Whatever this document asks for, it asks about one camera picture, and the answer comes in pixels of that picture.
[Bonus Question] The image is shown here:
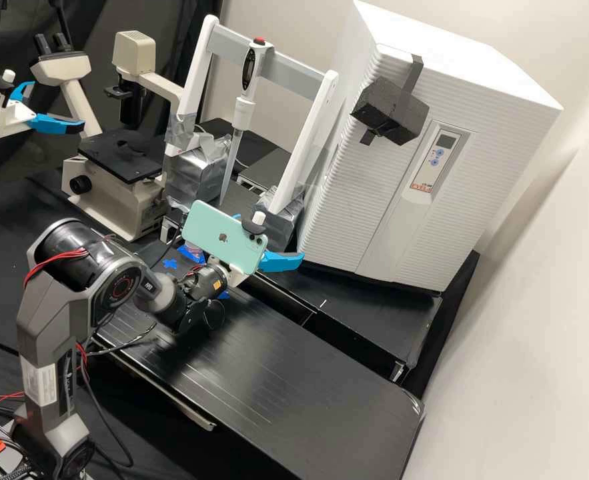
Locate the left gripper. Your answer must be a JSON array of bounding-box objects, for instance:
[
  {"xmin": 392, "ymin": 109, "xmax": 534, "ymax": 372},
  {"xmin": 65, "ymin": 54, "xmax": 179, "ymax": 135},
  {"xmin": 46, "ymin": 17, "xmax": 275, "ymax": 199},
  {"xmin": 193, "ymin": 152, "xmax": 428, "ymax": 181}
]
[{"xmin": 0, "ymin": 80, "xmax": 88, "ymax": 140}]

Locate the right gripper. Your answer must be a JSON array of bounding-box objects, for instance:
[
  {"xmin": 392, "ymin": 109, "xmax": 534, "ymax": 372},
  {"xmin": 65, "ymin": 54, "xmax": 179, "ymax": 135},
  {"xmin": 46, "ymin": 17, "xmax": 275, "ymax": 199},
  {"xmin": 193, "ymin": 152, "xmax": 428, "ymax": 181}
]
[{"xmin": 207, "ymin": 251, "xmax": 307, "ymax": 291}]

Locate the incubator door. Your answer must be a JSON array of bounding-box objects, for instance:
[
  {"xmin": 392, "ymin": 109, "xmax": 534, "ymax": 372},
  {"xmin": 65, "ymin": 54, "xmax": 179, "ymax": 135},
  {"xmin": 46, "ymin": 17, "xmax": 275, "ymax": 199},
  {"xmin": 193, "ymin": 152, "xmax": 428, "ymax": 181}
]
[{"xmin": 298, "ymin": 43, "xmax": 478, "ymax": 294}]

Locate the black platform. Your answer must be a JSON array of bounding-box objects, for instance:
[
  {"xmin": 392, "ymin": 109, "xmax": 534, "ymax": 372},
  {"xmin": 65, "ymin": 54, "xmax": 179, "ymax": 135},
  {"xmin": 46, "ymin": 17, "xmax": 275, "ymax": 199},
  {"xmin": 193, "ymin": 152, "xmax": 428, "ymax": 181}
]
[
  {"xmin": 246, "ymin": 249, "xmax": 481, "ymax": 397},
  {"xmin": 93, "ymin": 279, "xmax": 426, "ymax": 480},
  {"xmin": 237, "ymin": 147, "xmax": 296, "ymax": 194}
]

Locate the cream microscope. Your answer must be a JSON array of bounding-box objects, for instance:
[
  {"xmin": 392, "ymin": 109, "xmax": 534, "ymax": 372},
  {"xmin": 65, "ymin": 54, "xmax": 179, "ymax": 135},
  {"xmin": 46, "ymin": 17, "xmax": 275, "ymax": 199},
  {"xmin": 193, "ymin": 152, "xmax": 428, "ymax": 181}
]
[{"xmin": 29, "ymin": 29, "xmax": 187, "ymax": 244}]

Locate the white pipette stand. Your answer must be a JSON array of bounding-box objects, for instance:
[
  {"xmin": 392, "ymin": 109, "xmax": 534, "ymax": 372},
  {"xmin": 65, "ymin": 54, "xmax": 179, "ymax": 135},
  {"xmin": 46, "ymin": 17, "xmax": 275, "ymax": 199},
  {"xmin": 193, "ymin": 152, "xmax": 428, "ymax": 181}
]
[{"xmin": 163, "ymin": 13, "xmax": 341, "ymax": 252}]

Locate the pipette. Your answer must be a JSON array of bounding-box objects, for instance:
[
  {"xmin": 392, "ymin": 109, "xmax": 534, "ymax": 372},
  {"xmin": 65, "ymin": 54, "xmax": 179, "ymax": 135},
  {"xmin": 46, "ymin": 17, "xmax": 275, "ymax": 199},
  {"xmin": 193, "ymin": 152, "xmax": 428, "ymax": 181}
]
[{"xmin": 218, "ymin": 36, "xmax": 275, "ymax": 207}]

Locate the white incubator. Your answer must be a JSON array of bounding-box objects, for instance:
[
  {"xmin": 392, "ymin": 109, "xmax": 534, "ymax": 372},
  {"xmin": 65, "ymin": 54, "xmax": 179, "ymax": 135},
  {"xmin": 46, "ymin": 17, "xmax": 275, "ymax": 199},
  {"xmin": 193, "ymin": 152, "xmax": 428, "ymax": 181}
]
[{"xmin": 342, "ymin": 0, "xmax": 564, "ymax": 296}]

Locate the right wrist camera phone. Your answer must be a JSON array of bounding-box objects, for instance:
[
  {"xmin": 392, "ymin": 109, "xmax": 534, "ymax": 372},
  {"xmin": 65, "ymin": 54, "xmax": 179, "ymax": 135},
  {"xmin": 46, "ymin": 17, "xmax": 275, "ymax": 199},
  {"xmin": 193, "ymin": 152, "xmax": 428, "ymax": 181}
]
[{"xmin": 181, "ymin": 199, "xmax": 270, "ymax": 277}]

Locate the black cable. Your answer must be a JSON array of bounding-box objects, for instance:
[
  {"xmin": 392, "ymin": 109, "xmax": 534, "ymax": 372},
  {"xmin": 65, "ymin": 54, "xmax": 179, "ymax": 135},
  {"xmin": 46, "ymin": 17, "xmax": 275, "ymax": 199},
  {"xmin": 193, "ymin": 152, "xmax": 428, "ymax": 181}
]
[{"xmin": 89, "ymin": 319, "xmax": 159, "ymax": 356}]

